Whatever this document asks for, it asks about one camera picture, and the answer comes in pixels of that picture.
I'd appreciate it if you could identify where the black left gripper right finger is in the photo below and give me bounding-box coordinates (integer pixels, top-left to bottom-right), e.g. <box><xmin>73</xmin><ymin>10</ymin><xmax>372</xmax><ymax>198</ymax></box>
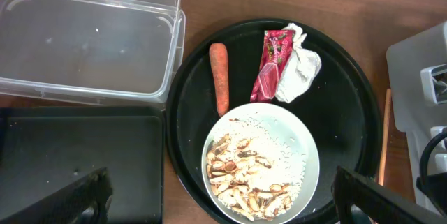
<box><xmin>331</xmin><ymin>166</ymin><xmax>446</xmax><ymax>224</ymax></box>

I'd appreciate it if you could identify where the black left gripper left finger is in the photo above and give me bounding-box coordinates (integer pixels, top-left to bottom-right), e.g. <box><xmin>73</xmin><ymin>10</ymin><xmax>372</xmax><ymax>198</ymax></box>
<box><xmin>1</xmin><ymin>167</ymin><xmax>112</xmax><ymax>223</ymax></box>

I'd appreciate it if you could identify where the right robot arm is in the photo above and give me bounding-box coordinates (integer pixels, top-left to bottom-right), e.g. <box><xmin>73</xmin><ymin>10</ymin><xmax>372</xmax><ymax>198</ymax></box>
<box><xmin>416</xmin><ymin>126</ymin><xmax>446</xmax><ymax>217</ymax></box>

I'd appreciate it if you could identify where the grey dishwasher rack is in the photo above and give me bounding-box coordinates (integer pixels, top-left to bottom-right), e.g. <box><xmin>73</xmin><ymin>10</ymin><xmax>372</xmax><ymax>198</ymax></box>
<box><xmin>386</xmin><ymin>22</ymin><xmax>446</xmax><ymax>181</ymax></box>

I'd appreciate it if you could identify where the black rectangular bin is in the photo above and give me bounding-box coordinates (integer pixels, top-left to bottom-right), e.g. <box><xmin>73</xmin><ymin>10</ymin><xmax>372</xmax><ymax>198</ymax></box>
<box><xmin>1</xmin><ymin>107</ymin><xmax>165</xmax><ymax>223</ymax></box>

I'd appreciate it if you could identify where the round black tray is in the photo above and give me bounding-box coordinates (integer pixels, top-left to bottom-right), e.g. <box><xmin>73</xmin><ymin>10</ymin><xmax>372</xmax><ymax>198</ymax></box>
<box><xmin>166</xmin><ymin>18</ymin><xmax>382</xmax><ymax>223</ymax></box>

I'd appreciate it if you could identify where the grey plate with food scraps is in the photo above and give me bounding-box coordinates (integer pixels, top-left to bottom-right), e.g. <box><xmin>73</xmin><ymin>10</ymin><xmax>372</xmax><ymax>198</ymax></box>
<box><xmin>202</xmin><ymin>103</ymin><xmax>320</xmax><ymax>223</ymax></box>

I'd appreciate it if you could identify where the crumpled white tissue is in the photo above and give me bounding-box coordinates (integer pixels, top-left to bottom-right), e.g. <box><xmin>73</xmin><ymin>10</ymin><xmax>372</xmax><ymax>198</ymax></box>
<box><xmin>275</xmin><ymin>23</ymin><xmax>322</xmax><ymax>103</ymax></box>

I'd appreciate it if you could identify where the clear plastic bin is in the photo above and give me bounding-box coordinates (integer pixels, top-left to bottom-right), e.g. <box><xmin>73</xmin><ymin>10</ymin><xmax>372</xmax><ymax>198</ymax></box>
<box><xmin>1</xmin><ymin>0</ymin><xmax>186</xmax><ymax>106</ymax></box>

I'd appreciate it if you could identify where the red snack wrapper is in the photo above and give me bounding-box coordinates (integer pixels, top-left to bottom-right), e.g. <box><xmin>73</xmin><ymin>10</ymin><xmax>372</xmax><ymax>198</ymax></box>
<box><xmin>250</xmin><ymin>30</ymin><xmax>295</xmax><ymax>103</ymax></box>

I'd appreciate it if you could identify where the orange carrot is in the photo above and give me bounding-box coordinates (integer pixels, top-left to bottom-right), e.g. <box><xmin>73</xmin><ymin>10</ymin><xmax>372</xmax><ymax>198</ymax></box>
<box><xmin>209</xmin><ymin>43</ymin><xmax>230</xmax><ymax>117</ymax></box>

